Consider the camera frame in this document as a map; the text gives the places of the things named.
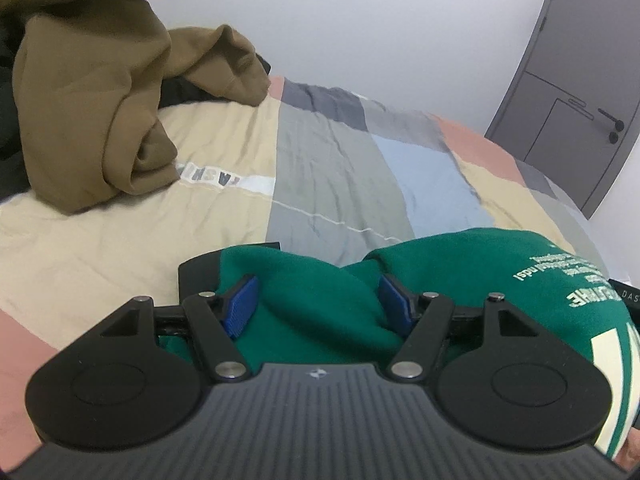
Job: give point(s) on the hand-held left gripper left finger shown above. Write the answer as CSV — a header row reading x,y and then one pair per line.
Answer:
x,y
240,305

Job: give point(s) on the patchwork bed cover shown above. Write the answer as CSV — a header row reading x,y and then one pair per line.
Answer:
x,y
325,170

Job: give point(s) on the brown hoodie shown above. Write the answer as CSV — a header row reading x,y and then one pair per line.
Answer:
x,y
90,85

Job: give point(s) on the green zip hoodie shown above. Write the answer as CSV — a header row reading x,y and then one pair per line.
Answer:
x,y
320,300

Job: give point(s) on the black garment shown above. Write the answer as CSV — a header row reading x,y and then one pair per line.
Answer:
x,y
9,170

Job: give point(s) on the grey door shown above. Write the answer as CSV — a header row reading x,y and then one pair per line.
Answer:
x,y
565,60

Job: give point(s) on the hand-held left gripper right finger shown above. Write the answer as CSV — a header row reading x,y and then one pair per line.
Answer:
x,y
395,302

